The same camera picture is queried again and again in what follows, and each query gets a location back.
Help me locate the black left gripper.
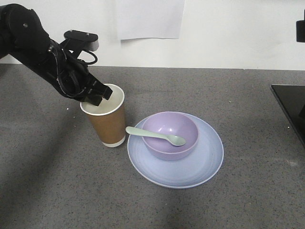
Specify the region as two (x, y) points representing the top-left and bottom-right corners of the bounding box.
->
(48, 40), (112, 106)

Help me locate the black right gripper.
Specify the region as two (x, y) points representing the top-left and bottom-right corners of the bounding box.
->
(296, 20), (305, 42)

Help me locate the brown paper cup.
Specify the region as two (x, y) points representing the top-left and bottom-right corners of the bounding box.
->
(80, 83), (126, 147)

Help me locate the lilac plastic bowl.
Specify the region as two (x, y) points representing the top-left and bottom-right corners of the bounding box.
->
(142, 112), (199, 161)

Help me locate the mint green plastic spoon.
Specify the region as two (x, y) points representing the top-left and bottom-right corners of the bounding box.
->
(125, 126), (186, 146)

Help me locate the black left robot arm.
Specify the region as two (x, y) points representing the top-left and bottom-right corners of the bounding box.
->
(0, 3), (112, 106)

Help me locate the light blue plastic plate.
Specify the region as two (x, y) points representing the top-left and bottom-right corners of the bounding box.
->
(127, 114), (224, 189)

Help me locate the black gas stove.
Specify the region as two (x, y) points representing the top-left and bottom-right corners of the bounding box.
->
(271, 84), (305, 146)

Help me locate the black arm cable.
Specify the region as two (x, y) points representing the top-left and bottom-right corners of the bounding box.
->
(47, 45), (98, 96)

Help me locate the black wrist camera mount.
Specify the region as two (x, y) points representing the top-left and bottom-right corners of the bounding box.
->
(61, 30), (99, 52)

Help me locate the white paper sheet on wall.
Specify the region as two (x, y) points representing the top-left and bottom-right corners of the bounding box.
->
(116, 0), (185, 40)

